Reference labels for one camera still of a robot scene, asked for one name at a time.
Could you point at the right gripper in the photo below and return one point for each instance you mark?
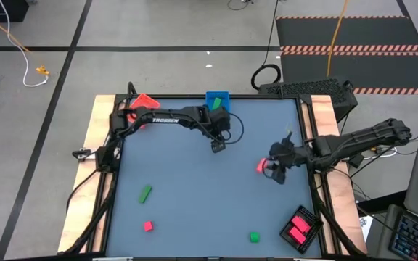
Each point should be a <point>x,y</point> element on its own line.
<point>285,156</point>

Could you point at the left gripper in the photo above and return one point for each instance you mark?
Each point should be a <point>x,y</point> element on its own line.
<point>223,121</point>

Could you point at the green foam wedge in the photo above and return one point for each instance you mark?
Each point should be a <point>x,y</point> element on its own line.
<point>216,103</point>

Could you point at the small green foam cube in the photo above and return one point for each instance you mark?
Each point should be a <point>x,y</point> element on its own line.
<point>254,237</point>

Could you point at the long green foam block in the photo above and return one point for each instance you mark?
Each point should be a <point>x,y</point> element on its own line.
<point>145,194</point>

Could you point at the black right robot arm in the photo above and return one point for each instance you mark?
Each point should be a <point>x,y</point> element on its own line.
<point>357,139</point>

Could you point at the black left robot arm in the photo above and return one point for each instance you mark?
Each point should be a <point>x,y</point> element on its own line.
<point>165,120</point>

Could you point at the blue plastic basket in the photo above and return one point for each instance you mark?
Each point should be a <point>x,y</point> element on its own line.
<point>209,99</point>

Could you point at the wooden side board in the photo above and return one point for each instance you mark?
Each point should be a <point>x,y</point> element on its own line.
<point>323,112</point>
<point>96,108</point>

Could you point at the black plastic basket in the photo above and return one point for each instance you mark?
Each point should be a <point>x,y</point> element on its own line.
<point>312,232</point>

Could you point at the orange plastic basket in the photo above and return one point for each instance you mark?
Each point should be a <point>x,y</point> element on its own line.
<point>145,101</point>

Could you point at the black perforated computer tower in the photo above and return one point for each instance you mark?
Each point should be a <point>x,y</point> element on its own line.
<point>303,87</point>

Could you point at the white paper label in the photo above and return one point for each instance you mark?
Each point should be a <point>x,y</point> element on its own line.
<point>365,226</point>

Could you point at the small red foam cube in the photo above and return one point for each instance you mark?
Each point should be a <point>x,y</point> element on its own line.
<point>148,226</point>

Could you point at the black mat with striped edge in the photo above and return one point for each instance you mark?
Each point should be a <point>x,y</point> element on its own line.
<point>347,30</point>
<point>376,70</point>

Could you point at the backlit keyboard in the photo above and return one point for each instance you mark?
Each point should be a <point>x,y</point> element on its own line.
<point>417,239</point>

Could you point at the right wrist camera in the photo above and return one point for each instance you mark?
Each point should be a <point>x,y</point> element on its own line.
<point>279,177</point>

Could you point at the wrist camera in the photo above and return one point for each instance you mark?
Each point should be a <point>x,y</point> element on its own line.
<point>279,177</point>
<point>218,146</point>

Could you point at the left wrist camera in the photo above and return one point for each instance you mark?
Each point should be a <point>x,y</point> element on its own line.
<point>218,146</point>

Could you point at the black table frame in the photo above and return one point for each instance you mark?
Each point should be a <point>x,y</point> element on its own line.
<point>180,96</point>

